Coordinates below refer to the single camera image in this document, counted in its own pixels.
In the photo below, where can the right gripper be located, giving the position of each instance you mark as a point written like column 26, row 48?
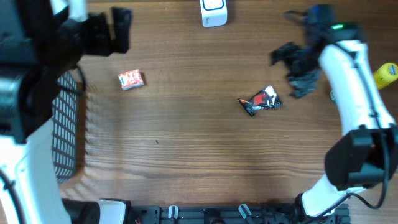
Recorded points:
column 300, row 85

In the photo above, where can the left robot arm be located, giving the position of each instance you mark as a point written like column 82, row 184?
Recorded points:
column 40, row 42

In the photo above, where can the green labelled tin can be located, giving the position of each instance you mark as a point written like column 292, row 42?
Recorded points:
column 333, row 97

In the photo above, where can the red white snack packet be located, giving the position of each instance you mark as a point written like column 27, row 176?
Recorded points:
column 131, row 79

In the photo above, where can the yellow cylindrical bottle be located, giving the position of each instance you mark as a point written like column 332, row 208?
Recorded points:
column 385, row 75

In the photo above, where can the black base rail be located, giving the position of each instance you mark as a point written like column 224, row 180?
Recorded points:
column 242, row 214

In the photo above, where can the white barcode scanner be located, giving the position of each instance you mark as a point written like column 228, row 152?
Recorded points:
column 213, row 13

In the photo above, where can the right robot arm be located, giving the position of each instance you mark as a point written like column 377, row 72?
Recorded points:
column 366, row 154

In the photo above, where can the grey plastic mesh basket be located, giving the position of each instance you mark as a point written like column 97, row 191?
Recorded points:
column 64, row 109

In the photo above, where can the black hex wrench package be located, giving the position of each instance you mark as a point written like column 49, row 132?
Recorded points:
column 266, row 98

